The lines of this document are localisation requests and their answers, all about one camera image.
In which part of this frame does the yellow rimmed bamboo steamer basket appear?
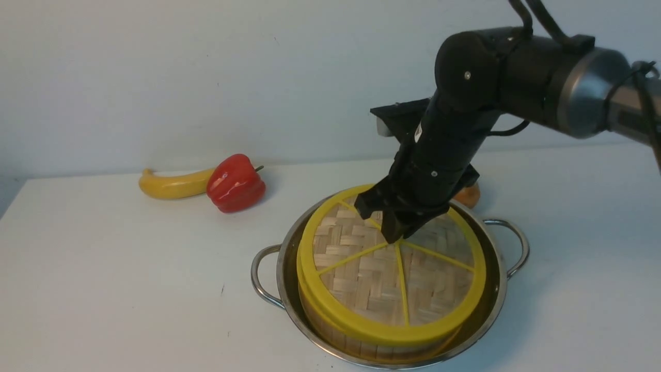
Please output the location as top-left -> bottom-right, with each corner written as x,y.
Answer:
298,264 -> 477,364

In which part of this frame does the red bell pepper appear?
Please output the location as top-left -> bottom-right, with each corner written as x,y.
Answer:
206,153 -> 266,214

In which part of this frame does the yellow banana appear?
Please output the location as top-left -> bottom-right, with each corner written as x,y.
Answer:
138,168 -> 214,200

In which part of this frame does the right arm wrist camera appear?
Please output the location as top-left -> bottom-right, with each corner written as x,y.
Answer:
370,98 -> 431,142

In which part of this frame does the yellow woven steamer lid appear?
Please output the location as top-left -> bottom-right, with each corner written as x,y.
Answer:
297,185 -> 487,318

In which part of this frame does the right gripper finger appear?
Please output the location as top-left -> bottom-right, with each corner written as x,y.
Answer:
382,210 -> 429,243

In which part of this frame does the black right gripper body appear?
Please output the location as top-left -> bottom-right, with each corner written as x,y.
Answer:
354,160 -> 480,227

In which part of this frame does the brown potato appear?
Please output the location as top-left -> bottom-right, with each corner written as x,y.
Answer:
453,182 -> 481,209

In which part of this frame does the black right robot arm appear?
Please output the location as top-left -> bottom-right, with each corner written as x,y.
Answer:
354,1 -> 659,243

